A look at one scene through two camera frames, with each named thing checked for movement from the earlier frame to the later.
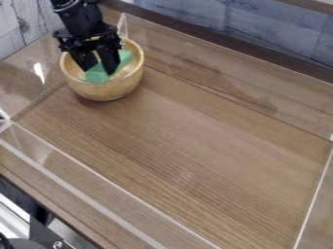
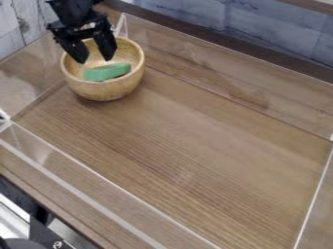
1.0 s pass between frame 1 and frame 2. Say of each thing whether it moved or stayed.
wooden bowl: stayed
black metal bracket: stayed
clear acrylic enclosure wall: stayed
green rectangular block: moved
